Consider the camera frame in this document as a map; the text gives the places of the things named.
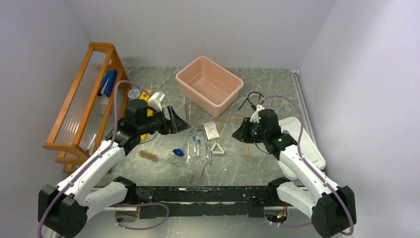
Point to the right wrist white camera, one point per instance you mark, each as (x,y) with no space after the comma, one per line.
(255,116)

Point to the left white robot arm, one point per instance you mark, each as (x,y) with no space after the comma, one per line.
(66,207)

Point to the yellow rubber tubing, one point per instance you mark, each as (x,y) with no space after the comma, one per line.
(232,121)

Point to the clear acrylic tube rack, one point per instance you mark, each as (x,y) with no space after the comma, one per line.
(178,109)

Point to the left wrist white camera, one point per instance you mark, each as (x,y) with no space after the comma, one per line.
(155,101)

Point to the wooden drying rack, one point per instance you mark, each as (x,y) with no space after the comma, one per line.
(83,113)

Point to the brown test tube brush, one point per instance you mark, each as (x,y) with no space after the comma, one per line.
(153,157)

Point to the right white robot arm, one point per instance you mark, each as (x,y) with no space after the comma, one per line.
(330,207)

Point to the wrist white camera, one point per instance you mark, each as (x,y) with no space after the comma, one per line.
(255,116)
(155,101)

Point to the black ring stand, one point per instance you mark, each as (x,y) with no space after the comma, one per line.
(252,99)

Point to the blue clamp on rack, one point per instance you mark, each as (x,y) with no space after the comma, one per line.
(107,83)

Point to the white clay triangle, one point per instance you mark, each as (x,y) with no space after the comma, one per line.
(217,149)

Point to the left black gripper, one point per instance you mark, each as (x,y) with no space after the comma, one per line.
(179,125)

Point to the white powder zip bag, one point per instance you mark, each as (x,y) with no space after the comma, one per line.
(210,130)

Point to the pink plastic bin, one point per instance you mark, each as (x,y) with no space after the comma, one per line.
(209,85)

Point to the white plastic lid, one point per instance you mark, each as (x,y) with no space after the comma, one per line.
(292,125)

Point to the blue capped test tube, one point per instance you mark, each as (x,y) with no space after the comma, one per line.
(194,144)

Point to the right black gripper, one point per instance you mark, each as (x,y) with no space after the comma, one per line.
(241,133)

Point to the metal crucible tongs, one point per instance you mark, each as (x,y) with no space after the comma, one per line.
(208,152)

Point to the red tipped glass thermometer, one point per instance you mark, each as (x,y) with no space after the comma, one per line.
(91,144)

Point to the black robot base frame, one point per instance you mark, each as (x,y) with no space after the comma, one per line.
(252,201)

